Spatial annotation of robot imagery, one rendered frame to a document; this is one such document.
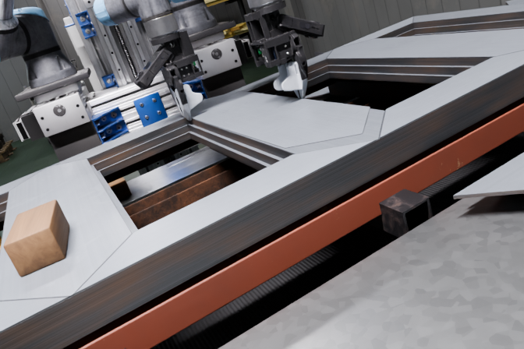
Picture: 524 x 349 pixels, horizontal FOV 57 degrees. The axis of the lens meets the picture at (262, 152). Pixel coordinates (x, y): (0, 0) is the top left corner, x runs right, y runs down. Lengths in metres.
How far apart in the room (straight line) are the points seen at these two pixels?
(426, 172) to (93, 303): 0.50
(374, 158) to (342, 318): 0.24
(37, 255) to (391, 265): 0.45
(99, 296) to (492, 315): 0.42
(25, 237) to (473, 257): 0.55
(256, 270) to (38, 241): 0.28
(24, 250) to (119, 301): 0.16
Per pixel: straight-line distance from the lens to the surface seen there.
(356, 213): 0.71
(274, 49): 1.00
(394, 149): 0.73
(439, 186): 1.24
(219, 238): 0.62
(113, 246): 0.66
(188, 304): 0.64
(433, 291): 0.59
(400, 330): 0.55
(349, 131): 0.76
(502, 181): 0.71
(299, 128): 0.85
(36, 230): 0.69
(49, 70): 1.64
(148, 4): 1.16
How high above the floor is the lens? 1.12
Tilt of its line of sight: 18 degrees down
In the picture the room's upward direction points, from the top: 18 degrees counter-clockwise
